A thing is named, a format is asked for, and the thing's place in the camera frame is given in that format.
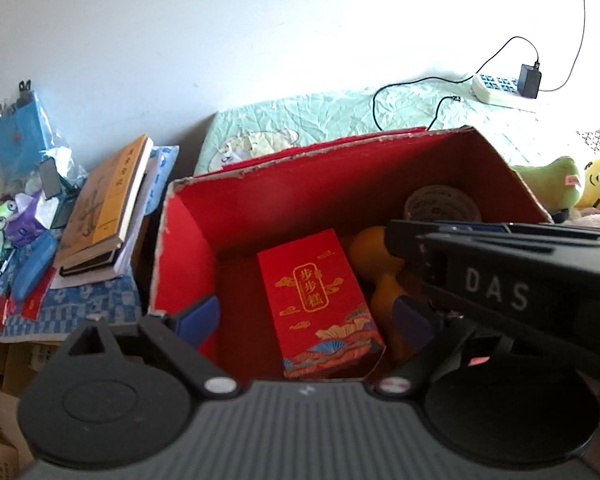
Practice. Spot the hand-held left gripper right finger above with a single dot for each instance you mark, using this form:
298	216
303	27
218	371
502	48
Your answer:
410	322

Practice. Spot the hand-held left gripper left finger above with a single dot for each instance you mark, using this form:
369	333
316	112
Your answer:
200	320

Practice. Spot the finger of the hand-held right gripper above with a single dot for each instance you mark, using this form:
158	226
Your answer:
402	240

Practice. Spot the brown wooden gourd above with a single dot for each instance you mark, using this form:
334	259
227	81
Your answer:
375	250

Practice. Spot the small red gold-printed box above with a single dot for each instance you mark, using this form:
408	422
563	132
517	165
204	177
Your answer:
320	320

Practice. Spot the large red cardboard box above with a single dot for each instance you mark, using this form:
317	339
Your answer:
280	200

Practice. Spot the stack of books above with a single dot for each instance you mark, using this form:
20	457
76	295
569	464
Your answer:
135	230

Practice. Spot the blue patterned cloth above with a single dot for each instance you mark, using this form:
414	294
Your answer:
90	305

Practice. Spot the green plush toy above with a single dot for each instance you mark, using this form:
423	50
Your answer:
555	180

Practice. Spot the black book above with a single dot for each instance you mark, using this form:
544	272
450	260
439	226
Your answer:
87	262

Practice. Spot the yellow plush toy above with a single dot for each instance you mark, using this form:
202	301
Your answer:
597	175

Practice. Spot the tan paperback book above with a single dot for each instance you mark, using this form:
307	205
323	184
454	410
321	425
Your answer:
105	195

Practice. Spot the red envelope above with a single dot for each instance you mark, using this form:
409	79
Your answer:
30	305

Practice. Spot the blue pencil case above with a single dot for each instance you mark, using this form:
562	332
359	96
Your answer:
35	265

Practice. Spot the white power strip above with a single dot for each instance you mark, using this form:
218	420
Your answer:
495	87

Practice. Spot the purple box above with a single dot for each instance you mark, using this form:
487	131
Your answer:
25	227

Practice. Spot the black power adapter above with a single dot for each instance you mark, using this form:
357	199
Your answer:
530	80

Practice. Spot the dark grey phone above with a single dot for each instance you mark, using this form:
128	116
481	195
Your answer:
50	179

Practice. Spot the brown cardboard boxes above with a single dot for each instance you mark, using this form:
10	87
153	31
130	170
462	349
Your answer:
0	400

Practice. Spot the blue plastic bag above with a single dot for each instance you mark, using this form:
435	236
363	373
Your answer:
20	130

